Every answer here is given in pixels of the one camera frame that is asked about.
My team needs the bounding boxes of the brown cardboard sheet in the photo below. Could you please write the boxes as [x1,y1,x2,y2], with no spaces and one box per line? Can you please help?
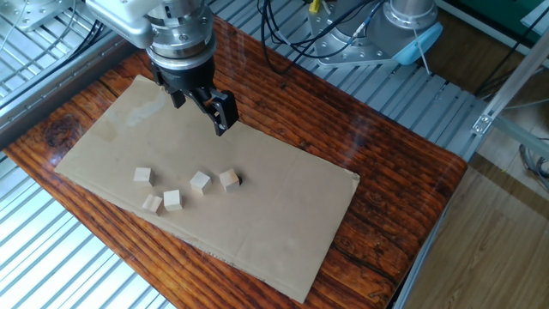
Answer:
[54,74,361,305]

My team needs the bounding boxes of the grey cable bundle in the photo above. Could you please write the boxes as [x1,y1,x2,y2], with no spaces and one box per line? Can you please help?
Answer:
[517,136,549,193]

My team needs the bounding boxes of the light wooden cube block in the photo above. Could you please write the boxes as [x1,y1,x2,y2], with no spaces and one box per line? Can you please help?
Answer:
[162,189,184,213]
[141,193,164,215]
[132,167,155,188]
[189,170,213,196]
[218,167,241,193]

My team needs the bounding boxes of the aluminium frame post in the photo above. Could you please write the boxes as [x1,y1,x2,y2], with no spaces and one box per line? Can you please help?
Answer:
[470,26,549,137]

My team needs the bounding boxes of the black cables behind rail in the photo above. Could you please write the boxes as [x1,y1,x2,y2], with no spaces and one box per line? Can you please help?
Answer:
[55,19,106,72]

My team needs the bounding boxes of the white zip tie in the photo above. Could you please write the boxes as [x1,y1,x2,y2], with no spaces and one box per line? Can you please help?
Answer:
[411,26,432,77]

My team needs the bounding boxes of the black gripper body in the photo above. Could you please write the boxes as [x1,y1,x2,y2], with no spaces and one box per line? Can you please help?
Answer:
[148,53,217,96]

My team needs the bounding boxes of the thin black cable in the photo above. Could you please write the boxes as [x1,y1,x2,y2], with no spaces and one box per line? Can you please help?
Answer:
[474,3,549,98]

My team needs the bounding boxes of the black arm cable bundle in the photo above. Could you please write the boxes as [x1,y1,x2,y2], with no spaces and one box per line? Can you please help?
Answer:
[256,0,387,76]

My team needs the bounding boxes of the aluminium frame crossbar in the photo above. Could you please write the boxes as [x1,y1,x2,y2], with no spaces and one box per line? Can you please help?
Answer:
[492,114,549,161]

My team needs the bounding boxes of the silver aluminium mounting plate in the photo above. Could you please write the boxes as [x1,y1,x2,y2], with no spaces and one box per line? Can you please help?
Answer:
[0,0,75,33]

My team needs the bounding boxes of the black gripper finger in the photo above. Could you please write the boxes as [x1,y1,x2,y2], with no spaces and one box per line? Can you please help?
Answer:
[187,87,240,137]
[161,83,188,110]

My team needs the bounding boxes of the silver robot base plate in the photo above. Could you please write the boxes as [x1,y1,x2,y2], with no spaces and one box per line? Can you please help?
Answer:
[306,0,402,69]

